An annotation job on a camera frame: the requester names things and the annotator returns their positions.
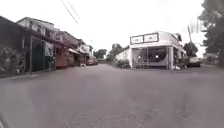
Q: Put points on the grey asphalt road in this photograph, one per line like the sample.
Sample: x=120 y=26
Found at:
x=113 y=96

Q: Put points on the white corner shop building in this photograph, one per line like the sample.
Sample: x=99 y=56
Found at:
x=153 y=50

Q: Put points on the row of dark shopfront buildings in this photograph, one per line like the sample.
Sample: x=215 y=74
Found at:
x=36 y=46

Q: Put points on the white vehicle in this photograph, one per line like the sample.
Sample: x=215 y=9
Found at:
x=194 y=61

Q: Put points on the red car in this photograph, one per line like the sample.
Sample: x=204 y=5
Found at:
x=91 y=61

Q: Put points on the tall dark tree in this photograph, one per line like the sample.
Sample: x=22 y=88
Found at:
x=215 y=26

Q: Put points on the distant trees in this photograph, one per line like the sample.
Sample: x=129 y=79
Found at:
x=110 y=51

